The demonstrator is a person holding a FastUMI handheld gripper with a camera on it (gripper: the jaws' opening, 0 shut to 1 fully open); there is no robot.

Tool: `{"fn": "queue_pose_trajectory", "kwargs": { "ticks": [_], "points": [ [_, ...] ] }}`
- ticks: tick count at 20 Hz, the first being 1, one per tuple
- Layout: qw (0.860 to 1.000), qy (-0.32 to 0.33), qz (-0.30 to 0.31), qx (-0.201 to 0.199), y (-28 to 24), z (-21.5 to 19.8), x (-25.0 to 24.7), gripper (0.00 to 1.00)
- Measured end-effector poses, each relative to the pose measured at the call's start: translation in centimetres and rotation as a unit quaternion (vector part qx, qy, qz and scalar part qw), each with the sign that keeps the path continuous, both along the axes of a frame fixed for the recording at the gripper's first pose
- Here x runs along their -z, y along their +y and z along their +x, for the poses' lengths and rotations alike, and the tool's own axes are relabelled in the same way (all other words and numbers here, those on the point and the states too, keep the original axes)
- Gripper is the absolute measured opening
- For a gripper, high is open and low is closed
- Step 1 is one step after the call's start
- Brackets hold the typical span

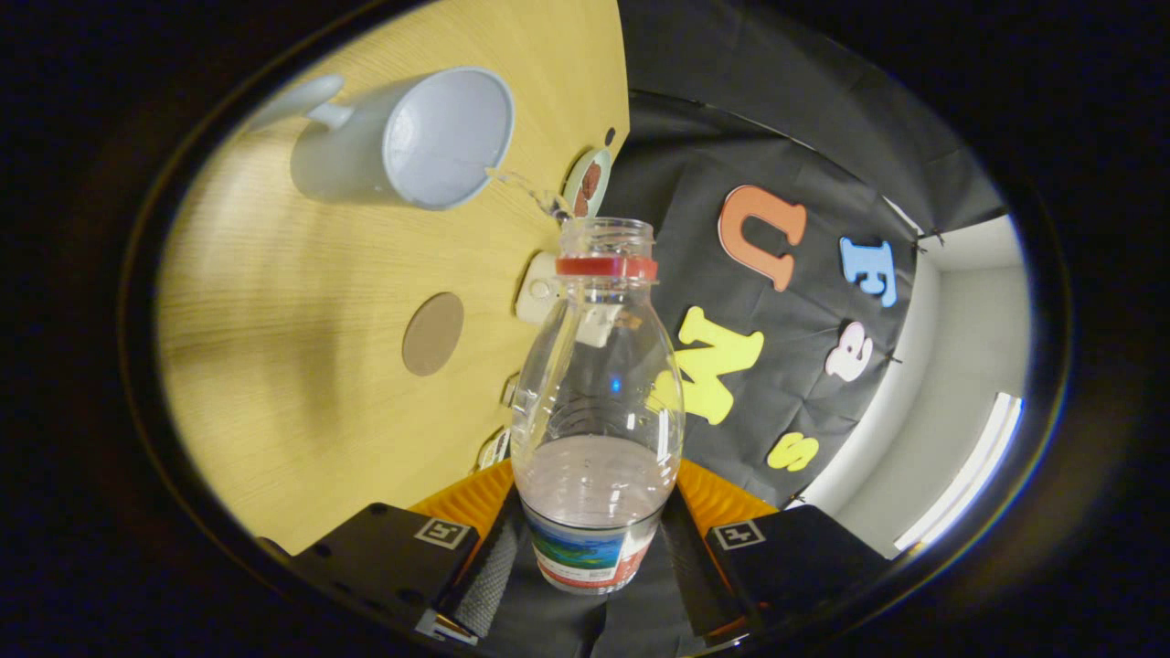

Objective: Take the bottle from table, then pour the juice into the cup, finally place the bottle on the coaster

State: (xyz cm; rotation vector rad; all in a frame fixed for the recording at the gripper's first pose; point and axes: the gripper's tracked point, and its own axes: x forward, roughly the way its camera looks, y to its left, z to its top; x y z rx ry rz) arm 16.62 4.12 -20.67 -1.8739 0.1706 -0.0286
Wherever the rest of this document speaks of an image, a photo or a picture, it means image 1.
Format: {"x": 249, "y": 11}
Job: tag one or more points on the brown food piece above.
{"x": 592, "y": 181}
{"x": 580, "y": 205}

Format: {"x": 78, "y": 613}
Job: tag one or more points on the white divided snack tray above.
{"x": 494, "y": 450}

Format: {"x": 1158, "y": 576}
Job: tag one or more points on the clear plastic juice bottle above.
{"x": 599, "y": 493}

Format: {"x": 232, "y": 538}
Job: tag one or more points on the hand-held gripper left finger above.
{"x": 484, "y": 576}

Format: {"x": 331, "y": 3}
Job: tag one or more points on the white cup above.
{"x": 343, "y": 155}

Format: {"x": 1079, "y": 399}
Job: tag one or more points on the white toaster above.
{"x": 535, "y": 292}

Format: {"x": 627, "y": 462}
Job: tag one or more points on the wooden table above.
{"x": 292, "y": 366}

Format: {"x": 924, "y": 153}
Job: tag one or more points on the long ceiling light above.
{"x": 964, "y": 471}

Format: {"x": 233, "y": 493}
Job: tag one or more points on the pale green plate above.
{"x": 579, "y": 174}

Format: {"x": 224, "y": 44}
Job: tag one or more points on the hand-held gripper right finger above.
{"x": 695, "y": 576}

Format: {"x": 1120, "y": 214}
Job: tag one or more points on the small glass jar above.
{"x": 510, "y": 390}

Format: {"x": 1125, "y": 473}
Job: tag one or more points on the round brown coaster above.
{"x": 433, "y": 334}

